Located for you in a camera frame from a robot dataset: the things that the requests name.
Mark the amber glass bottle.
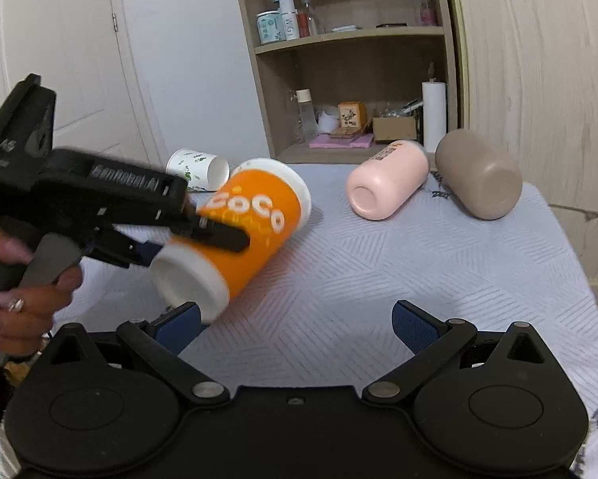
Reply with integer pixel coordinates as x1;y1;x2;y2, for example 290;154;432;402
298;0;320;38

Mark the pink flat pad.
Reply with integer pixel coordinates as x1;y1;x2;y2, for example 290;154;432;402
309;133;374;149

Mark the white door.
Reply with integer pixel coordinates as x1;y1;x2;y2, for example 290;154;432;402
0;0;162;166

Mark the taupe brown tumbler cup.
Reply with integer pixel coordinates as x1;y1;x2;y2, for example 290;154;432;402
434;129;523;221

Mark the pink tumbler cup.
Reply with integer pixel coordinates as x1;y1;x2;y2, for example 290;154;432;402
346;141;430;221

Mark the clear bottle beige cap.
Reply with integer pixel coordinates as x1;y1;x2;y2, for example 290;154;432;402
296;89;319;143

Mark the person's left hand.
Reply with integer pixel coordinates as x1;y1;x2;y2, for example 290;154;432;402
0;228;83;357

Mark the wooden shelf unit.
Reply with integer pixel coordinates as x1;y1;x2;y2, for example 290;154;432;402
238;0;459;163

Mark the small pink bottle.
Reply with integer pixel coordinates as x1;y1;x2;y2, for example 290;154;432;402
419;0;438;26

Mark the white paper towel roll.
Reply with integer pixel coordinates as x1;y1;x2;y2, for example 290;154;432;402
421;81;448;152

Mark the wooden wardrobe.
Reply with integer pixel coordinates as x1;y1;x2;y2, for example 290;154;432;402
451;0;598;283

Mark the white spray bottle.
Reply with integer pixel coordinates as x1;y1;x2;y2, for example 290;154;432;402
278;0;300;41

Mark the orange coco paper cup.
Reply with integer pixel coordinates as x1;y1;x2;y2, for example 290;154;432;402
150;158;312;325

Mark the yellow patterned small box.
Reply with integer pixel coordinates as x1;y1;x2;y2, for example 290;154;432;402
338;102;367;129

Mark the teal white tissue canister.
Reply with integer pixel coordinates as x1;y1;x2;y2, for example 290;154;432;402
256;10;286;46

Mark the white quilted table cloth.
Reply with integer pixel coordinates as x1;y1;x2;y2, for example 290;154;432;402
53;162;598;479

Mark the small cardboard box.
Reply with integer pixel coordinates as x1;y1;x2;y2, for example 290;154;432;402
372;117;417;144

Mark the white green-patterned paper cup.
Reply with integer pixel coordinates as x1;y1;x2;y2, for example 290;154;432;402
166;149;230;192

